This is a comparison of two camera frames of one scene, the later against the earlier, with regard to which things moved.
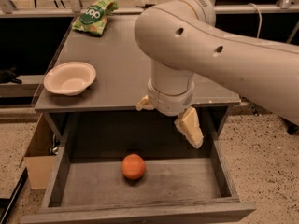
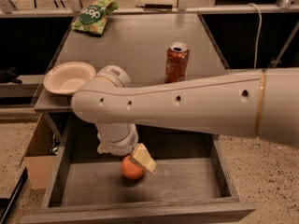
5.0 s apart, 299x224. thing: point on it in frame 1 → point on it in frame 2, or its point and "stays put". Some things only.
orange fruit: (134, 166) stays put
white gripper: (169, 103) → (120, 146)
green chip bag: (93, 19) stays put
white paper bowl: (69, 78) stays put
